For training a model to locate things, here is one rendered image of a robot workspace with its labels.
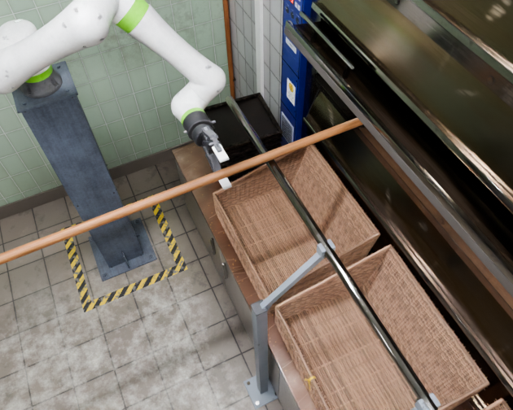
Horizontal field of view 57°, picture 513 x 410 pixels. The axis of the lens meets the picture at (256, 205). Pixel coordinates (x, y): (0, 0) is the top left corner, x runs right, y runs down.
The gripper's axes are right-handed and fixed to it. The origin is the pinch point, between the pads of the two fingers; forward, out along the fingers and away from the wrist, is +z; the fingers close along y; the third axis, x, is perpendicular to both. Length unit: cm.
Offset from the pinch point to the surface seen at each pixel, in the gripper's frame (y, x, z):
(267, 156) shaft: -1.3, -14.7, 1.2
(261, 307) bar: 23.8, 5.6, 37.4
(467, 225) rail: -24, -37, 59
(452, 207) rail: -24, -38, 54
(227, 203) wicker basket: 57, -9, -28
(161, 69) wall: 49, -12, -123
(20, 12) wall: -1, 44, -124
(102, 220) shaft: -1.0, 40.3, 1.1
